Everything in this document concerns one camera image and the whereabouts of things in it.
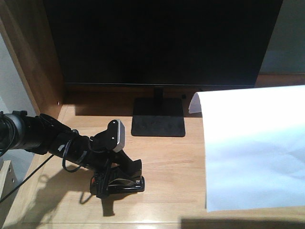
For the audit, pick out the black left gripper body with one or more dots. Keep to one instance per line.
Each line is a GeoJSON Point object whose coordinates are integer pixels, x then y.
{"type": "Point", "coordinates": [90, 152]}

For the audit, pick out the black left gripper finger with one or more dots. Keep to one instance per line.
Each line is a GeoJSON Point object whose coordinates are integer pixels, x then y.
{"type": "Point", "coordinates": [102, 182]}
{"type": "Point", "coordinates": [132, 169]}

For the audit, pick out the black stapler with orange tab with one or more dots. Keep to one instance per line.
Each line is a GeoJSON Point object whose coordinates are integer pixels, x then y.
{"type": "Point", "coordinates": [119, 182]}

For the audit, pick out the white paper sheets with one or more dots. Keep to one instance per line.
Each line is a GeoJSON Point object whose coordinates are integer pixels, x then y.
{"type": "Point", "coordinates": [254, 142]}

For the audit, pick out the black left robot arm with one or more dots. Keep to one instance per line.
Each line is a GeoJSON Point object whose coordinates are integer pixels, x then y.
{"type": "Point", "coordinates": [40, 134]}

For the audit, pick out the black monitor stand base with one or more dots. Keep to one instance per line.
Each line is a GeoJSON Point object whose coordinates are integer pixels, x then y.
{"type": "Point", "coordinates": [158, 116]}

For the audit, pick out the black computer monitor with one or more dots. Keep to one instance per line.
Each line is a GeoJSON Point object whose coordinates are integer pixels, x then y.
{"type": "Point", "coordinates": [162, 42]}

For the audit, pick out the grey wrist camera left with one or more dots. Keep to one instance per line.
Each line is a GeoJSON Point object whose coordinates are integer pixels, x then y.
{"type": "Point", "coordinates": [115, 135]}

